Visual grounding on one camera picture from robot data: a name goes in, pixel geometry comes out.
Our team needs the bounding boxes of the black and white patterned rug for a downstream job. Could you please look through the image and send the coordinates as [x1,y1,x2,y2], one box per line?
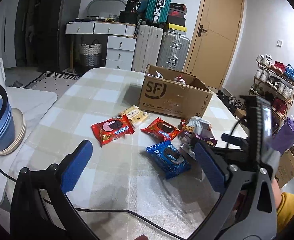
[24,70,83,91]

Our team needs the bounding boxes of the black printed bag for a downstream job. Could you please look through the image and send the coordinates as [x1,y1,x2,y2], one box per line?
[125,0,141,14]

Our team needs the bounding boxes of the teal suitcase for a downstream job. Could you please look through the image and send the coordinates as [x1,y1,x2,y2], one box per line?
[145,0,173,26]

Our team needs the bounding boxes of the white marble side table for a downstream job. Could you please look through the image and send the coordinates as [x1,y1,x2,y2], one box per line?
[0,86,59,207]

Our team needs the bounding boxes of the yellow and black shoe box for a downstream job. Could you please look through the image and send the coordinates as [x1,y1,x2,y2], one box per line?
[165,23,188,34]

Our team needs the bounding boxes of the white dresser with drawers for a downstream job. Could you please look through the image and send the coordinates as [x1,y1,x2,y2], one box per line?
[65,21,138,71]

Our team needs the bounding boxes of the purple plastic bag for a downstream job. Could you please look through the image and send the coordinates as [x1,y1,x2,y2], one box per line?
[268,116,294,154]

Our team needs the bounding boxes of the woven grey and white basket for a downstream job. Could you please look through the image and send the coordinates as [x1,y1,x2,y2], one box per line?
[79,40,103,67]

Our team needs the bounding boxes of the wooden door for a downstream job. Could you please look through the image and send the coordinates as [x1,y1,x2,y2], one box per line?
[183,0,245,89]

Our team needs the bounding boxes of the wooden shoe rack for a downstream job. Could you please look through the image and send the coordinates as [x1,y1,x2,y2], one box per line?
[248,61,294,131]

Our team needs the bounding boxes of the pile of dark shoes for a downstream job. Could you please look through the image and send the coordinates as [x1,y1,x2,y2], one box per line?
[215,90,248,121]

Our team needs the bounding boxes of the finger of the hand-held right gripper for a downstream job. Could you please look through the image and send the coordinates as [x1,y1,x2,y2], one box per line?
[211,147,251,167]
[221,133,250,151]

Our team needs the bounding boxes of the printed cardboard carton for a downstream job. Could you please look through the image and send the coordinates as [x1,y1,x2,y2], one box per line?
[275,145,294,189]

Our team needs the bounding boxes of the white wardrobe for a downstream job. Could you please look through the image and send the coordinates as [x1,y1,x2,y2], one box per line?
[0,0,18,68]

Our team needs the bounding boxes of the beige plate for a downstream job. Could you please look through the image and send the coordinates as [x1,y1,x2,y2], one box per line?
[12,108,25,145]
[0,120,27,155]

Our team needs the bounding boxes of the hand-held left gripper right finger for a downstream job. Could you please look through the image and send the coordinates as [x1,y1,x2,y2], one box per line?
[187,141,278,240]

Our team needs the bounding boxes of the blue cookie packet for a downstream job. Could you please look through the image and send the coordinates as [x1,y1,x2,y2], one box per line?
[146,141,191,180]

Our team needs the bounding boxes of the red and black shoe box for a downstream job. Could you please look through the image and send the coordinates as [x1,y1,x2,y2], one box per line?
[168,10,187,18]

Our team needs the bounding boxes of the plain black shoe box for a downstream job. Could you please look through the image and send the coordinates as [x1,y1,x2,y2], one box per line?
[167,16,186,27]

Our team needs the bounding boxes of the purple snack packet yellow print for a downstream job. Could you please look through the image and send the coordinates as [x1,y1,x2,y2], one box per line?
[181,120,218,147]

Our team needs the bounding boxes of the beige suitcase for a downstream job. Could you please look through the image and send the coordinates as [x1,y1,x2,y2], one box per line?
[132,24,164,73]

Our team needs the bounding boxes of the red cookie packet pink cream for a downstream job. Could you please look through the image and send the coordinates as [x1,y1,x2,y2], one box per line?
[91,115,135,147]

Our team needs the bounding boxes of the silver suitcase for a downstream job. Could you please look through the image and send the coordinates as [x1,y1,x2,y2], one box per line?
[156,31,191,72]

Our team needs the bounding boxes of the white cookie packet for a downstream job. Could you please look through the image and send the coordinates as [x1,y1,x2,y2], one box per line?
[118,106,150,128]

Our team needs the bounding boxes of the brown cardboard box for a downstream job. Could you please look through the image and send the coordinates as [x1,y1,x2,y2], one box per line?
[138,65,213,119]

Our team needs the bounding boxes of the person's right forearm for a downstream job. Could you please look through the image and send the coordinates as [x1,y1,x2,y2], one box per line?
[272,179,294,233]

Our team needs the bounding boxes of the white snack packet red edges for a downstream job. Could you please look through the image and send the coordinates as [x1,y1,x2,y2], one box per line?
[187,117,214,140]

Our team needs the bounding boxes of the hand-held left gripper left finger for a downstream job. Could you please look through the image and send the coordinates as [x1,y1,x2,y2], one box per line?
[9,139,100,240]

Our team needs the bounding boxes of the red cookie packet chocolate cream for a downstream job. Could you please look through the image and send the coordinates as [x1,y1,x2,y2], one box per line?
[140,117,184,142]

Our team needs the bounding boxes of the dark grey refrigerator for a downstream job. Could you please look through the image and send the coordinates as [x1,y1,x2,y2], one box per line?
[38,0,85,72]

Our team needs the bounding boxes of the grey arched mirror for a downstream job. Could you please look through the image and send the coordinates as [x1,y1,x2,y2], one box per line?
[87,0,127,18]

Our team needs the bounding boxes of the checked tablecloth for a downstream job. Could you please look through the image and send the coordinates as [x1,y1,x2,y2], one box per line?
[5,67,250,240]

